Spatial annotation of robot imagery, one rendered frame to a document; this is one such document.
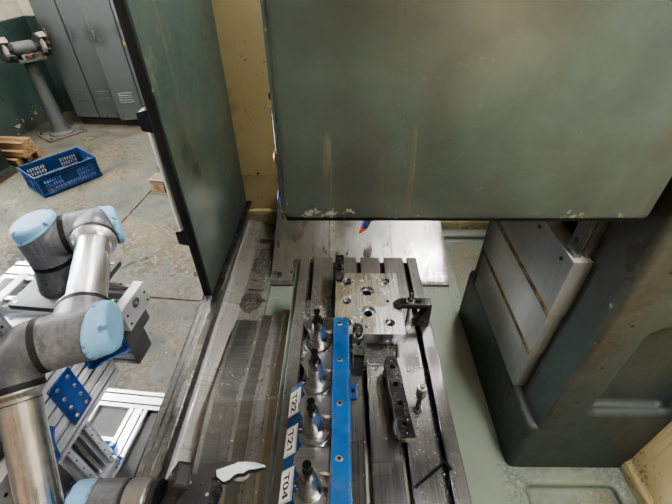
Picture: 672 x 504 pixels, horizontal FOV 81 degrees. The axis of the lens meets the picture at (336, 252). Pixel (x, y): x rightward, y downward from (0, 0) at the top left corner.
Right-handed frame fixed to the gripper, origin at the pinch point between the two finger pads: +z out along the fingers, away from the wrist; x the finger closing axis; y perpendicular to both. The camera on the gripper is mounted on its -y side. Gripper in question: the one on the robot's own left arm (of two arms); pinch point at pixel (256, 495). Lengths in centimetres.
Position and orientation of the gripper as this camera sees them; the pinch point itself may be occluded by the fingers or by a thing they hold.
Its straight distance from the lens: 85.4
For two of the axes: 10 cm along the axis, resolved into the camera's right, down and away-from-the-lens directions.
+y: 0.4, 7.7, 6.3
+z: 10.0, -0.2, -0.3
